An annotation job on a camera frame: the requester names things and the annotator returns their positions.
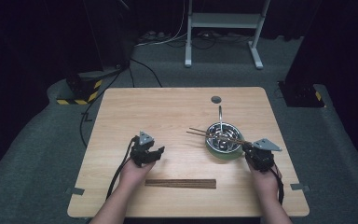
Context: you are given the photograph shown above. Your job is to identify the person's right hand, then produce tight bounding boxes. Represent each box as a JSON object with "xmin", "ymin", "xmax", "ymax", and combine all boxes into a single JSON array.
[{"xmin": 246, "ymin": 161, "xmax": 283, "ymax": 203}]

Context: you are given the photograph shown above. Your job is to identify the brown wooden chopstick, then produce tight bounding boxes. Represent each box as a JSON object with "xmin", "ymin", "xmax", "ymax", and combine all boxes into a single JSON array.
[
  {"xmin": 186, "ymin": 131, "xmax": 247, "ymax": 146},
  {"xmin": 188, "ymin": 126, "xmax": 250, "ymax": 145}
]

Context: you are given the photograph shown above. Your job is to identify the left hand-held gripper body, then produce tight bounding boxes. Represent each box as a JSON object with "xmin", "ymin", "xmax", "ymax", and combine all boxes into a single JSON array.
[{"xmin": 130, "ymin": 130, "xmax": 157, "ymax": 168}]

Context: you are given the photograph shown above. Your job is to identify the row of brown chopsticks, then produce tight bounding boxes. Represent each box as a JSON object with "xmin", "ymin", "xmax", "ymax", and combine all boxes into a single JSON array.
[{"xmin": 145, "ymin": 178, "xmax": 217, "ymax": 189}]

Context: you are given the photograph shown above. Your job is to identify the tangled black cables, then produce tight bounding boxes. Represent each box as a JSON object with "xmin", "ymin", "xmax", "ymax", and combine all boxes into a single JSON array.
[{"xmin": 167, "ymin": 30, "xmax": 254, "ymax": 50}]

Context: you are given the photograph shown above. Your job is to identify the yellow black striped stand base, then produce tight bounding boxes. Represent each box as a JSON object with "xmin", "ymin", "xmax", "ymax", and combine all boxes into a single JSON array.
[{"xmin": 55, "ymin": 72, "xmax": 103, "ymax": 106}]

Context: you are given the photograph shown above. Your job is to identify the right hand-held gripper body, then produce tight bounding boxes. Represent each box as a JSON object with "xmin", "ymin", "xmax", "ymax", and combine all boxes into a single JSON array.
[{"xmin": 246, "ymin": 137, "xmax": 283, "ymax": 173}]

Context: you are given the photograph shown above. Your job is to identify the person's left hand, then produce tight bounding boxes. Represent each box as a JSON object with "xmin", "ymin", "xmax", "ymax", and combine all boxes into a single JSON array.
[{"xmin": 117, "ymin": 158, "xmax": 157, "ymax": 191}]

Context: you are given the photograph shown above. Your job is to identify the black floor cable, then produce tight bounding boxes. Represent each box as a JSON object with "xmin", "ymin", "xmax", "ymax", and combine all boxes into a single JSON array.
[{"xmin": 79, "ymin": 57, "xmax": 163, "ymax": 147}]

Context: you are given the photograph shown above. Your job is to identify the white metal stand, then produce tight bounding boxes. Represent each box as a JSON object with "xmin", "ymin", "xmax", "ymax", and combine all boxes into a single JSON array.
[{"xmin": 184, "ymin": 0, "xmax": 271, "ymax": 70}]

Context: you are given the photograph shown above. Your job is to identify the steel bowl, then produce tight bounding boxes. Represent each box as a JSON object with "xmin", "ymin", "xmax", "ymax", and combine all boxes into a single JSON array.
[{"xmin": 205, "ymin": 121, "xmax": 243, "ymax": 155}]

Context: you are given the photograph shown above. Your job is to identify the grey tape piece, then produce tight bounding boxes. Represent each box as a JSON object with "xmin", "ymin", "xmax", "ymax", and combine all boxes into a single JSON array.
[
  {"xmin": 64, "ymin": 187, "xmax": 84, "ymax": 196},
  {"xmin": 289, "ymin": 183, "xmax": 311, "ymax": 192}
]

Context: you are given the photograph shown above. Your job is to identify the white floor cable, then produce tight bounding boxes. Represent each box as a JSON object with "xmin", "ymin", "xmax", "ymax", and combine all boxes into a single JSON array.
[{"xmin": 134, "ymin": 0, "xmax": 188, "ymax": 49}]

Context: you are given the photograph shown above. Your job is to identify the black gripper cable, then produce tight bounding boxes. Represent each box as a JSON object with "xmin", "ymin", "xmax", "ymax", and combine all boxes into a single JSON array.
[
  {"xmin": 104, "ymin": 137, "xmax": 137, "ymax": 201},
  {"xmin": 269, "ymin": 167, "xmax": 285, "ymax": 206}
]

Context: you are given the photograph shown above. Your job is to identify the metal spoon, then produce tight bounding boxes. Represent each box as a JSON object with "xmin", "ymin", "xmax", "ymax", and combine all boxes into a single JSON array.
[{"xmin": 216, "ymin": 105, "xmax": 229, "ymax": 149}]

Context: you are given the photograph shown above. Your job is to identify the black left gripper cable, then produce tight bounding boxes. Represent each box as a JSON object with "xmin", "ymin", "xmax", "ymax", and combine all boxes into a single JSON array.
[{"xmin": 104, "ymin": 137, "xmax": 137, "ymax": 201}]

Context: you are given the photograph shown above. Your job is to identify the power strip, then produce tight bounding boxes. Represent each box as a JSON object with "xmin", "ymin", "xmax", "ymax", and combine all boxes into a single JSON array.
[{"xmin": 138, "ymin": 30, "xmax": 171, "ymax": 44}]

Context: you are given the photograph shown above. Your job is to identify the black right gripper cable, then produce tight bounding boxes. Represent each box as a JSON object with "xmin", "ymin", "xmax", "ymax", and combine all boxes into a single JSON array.
[{"xmin": 269, "ymin": 167, "xmax": 285, "ymax": 206}]

